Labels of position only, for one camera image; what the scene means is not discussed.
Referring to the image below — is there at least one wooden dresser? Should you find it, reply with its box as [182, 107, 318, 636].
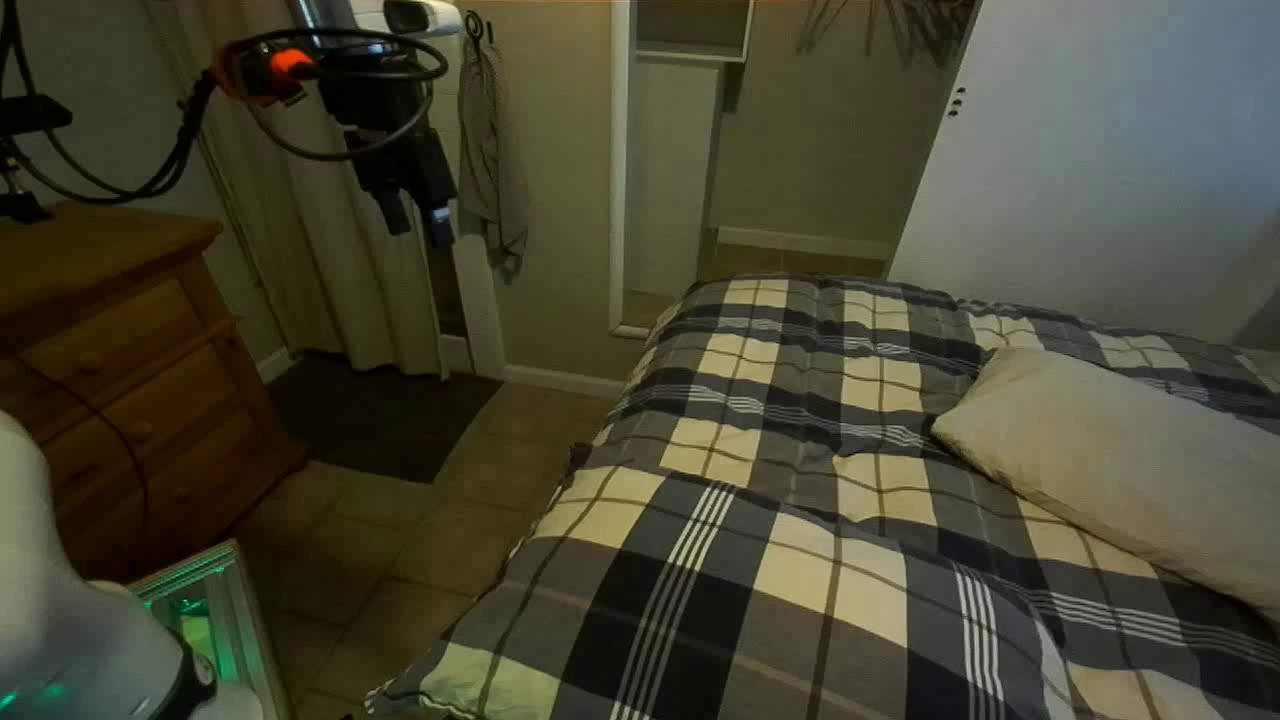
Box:
[0, 204, 311, 584]

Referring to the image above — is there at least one beige curtain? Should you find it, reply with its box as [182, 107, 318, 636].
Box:
[137, 0, 453, 379]

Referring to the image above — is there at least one hanging grey bag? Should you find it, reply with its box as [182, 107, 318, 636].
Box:
[455, 8, 531, 289]

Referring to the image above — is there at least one white wardrobe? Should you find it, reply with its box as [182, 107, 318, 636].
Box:
[885, 0, 1280, 347]

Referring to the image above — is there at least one green lit control box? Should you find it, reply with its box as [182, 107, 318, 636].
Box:
[128, 535, 291, 720]

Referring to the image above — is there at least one dark spiky plant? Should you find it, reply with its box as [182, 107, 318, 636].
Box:
[794, 0, 985, 73]

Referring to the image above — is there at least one white door frame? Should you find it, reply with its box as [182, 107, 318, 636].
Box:
[607, 0, 759, 340]

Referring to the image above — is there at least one checked bedspread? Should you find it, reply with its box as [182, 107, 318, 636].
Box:
[584, 271, 1280, 720]

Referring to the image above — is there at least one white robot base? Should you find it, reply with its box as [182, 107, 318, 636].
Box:
[0, 410, 215, 720]

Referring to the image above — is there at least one dark floor mat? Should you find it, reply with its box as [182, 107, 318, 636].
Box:
[265, 347, 507, 488]

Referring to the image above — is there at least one orange cable clip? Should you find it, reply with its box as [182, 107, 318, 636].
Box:
[260, 45, 318, 101]

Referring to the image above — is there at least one cream pillow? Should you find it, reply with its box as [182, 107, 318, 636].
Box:
[927, 347, 1280, 623]

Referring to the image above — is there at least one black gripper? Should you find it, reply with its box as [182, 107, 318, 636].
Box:
[314, 45, 465, 254]

